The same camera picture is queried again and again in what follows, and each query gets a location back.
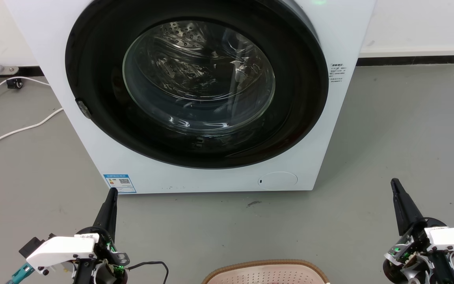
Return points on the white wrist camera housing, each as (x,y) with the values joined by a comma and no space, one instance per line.
(453,240)
(59,250)

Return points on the beige perforated laundry basket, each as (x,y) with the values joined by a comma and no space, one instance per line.
(266,274)

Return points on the black wall baseboard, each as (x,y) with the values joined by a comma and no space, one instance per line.
(408,60)

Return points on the left white wrist camera housing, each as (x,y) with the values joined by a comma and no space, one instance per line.
(59,250)

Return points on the right white wrist camera housing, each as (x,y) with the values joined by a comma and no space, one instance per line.
(453,240)

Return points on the grey washer door latch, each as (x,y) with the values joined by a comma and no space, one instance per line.
(83,109)

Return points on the round white filter cover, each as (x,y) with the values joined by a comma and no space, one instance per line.
(277,180)

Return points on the white front-load washing machine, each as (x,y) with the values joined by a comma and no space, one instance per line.
(341,130)

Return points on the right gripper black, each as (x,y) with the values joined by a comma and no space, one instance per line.
(412,252)

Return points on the blue energy label sticker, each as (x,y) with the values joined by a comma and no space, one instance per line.
(120,183)

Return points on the round black washer door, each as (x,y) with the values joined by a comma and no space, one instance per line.
(101,71)

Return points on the printed text warning sticker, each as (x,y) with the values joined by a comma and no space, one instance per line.
(337,73)

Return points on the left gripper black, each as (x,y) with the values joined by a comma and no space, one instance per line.
(106,252)

